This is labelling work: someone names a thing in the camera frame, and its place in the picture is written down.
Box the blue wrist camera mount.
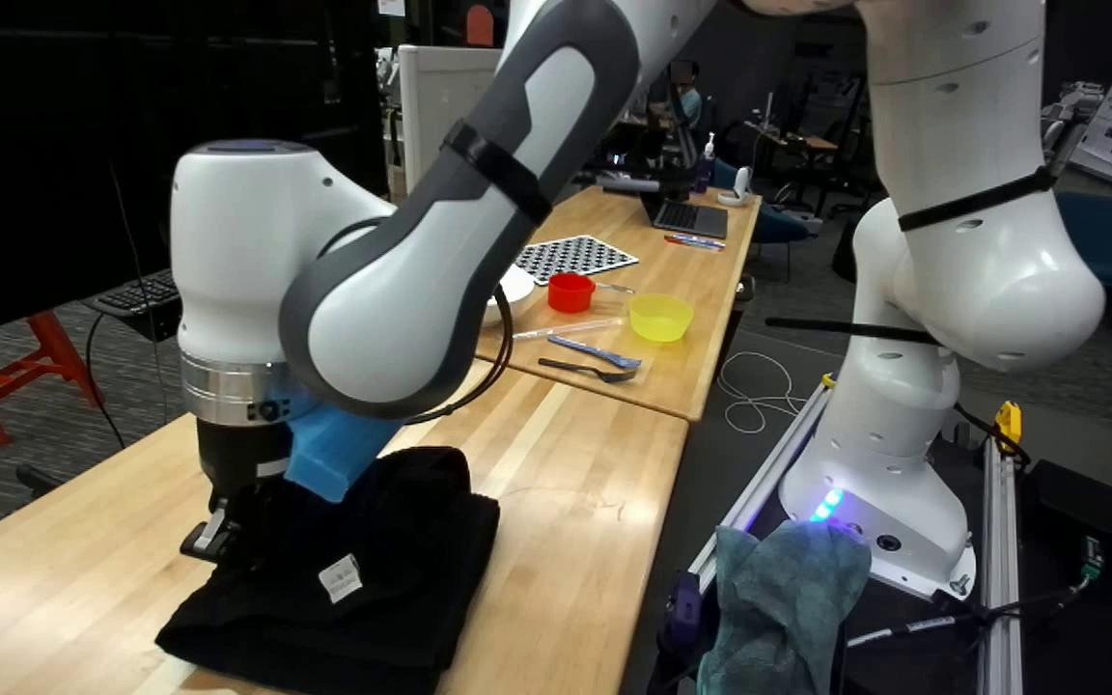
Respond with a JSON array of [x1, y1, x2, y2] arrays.
[[271, 379, 405, 508]]

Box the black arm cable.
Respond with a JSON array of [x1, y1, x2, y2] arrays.
[[393, 281, 518, 427]]

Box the white floor cable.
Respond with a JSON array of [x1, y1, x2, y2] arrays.
[[718, 346, 819, 440]]

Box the white cabinet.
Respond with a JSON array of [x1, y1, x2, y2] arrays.
[[393, 42, 510, 198]]

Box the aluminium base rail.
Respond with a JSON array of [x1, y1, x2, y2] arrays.
[[687, 375, 841, 598], [978, 427, 1032, 695]]

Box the red measuring cup grey handle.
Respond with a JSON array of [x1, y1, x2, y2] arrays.
[[545, 268, 599, 316]]

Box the checkered white cloth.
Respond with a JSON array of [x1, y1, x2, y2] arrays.
[[510, 232, 643, 284]]

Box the yellow-green plastic bowl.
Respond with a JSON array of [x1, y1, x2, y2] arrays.
[[624, 293, 700, 346]]

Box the thin black rod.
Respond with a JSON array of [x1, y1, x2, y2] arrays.
[[760, 311, 948, 351]]

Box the black cloth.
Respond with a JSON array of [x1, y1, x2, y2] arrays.
[[149, 445, 504, 695]]

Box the clear plastic utensil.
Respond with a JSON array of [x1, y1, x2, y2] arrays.
[[510, 316, 630, 344]]

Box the black keyboard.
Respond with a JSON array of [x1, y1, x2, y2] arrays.
[[83, 267, 186, 346]]

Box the yellow clamp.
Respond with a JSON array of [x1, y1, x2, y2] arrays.
[[992, 397, 1025, 454]]

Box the black box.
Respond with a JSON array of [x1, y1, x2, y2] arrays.
[[1024, 454, 1112, 553]]

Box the red metal stool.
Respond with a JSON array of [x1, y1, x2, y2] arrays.
[[0, 307, 105, 446]]

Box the black plastic fork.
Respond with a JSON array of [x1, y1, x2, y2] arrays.
[[532, 351, 638, 384]]

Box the blue plastic fork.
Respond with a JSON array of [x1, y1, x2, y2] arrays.
[[545, 328, 643, 379]]

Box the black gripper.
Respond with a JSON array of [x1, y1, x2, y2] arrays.
[[178, 413, 295, 571]]

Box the teal rag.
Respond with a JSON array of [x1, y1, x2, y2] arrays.
[[689, 517, 875, 695]]

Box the black device on table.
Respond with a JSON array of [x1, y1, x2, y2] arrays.
[[638, 128, 734, 243]]

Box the person in background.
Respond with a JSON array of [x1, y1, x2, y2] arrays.
[[669, 55, 715, 131]]

